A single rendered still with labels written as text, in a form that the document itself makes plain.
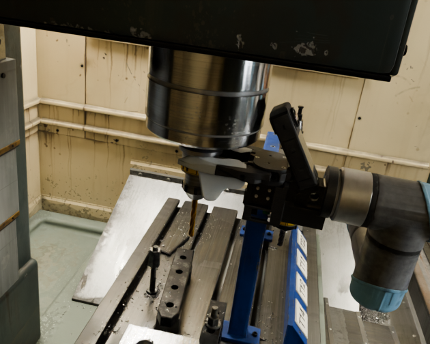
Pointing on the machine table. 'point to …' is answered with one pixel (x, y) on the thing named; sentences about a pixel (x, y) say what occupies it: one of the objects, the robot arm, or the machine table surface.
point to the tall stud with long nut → (153, 268)
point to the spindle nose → (205, 99)
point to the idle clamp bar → (169, 317)
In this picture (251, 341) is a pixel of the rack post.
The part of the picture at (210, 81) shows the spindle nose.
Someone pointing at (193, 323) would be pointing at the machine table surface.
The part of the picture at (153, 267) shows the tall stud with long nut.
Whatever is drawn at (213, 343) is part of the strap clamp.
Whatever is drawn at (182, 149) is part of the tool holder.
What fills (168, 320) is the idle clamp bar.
